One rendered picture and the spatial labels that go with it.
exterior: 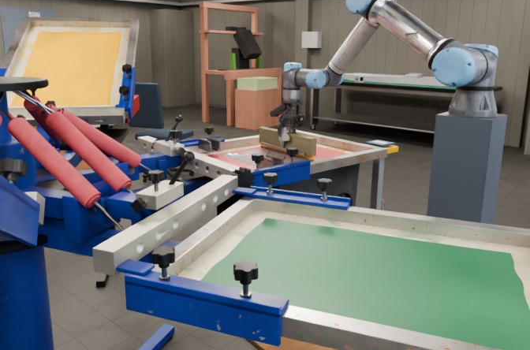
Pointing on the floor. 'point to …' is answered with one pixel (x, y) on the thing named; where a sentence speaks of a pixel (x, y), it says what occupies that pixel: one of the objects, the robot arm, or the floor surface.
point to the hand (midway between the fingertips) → (285, 143)
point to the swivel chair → (153, 118)
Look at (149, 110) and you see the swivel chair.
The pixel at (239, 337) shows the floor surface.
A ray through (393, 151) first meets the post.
